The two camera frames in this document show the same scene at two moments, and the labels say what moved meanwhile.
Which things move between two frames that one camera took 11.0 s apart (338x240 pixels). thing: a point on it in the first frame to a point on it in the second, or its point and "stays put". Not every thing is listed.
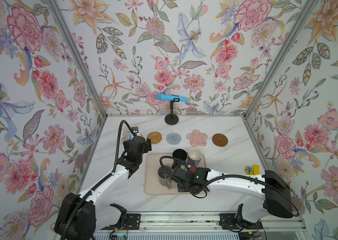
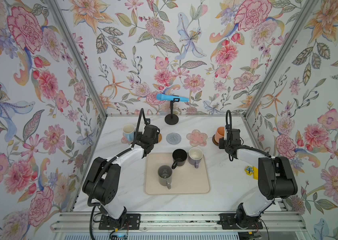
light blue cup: [127, 132] stays put
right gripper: [179, 189] to [222, 140]
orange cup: [192, 169] to [219, 133]
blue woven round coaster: [173, 138] stays put
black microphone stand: [171, 119] stays put
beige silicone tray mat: [152, 186] stays put
